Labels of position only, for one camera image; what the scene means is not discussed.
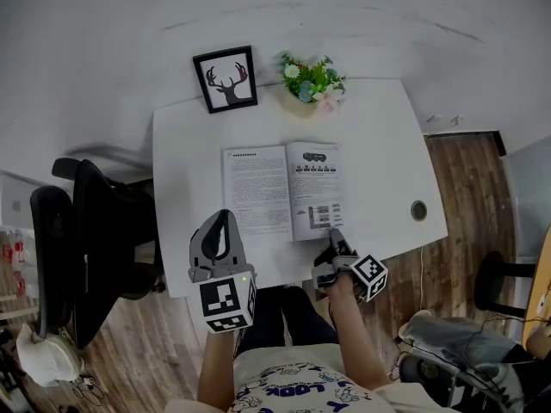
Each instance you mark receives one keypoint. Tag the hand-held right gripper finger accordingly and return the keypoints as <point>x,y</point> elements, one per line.
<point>340,245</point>

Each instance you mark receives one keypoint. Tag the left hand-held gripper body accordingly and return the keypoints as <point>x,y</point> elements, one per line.
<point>224,299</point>

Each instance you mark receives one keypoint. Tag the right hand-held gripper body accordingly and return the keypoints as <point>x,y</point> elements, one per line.
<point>370,273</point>

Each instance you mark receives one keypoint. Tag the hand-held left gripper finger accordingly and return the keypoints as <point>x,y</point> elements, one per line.
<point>199,252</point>
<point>236,248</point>

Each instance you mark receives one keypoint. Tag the grey cover book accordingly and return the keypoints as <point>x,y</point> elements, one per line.
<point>258,192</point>

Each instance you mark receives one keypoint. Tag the person's left forearm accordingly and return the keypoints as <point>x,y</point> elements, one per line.
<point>217,372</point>

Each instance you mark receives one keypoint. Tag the person's right forearm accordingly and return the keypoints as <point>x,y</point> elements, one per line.
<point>357,338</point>

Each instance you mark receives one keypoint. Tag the person's black shorts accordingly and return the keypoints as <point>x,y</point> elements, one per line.
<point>301,316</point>

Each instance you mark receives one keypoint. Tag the black mesh office chair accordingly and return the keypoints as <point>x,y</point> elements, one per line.
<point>103,239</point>

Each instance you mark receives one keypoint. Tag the person's printed white shirt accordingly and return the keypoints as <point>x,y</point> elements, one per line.
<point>292,381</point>

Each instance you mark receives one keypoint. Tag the black stool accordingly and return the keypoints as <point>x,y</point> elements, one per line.
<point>493,282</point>

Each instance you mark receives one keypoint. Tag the potted artificial flower plant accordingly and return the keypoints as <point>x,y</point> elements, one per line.
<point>310,82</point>

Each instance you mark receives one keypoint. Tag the black framed deer picture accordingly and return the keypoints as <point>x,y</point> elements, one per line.
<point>226,80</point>

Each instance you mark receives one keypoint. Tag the round wooden table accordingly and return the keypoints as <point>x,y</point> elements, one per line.
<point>540,282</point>

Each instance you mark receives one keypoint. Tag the pile of empty water bottles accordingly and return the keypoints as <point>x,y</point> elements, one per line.
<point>15,265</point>

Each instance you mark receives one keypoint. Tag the white bag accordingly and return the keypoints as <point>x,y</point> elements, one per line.
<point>43,355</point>

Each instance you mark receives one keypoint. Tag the white wall socket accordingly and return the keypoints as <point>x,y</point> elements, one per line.
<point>435,118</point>
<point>456,121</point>

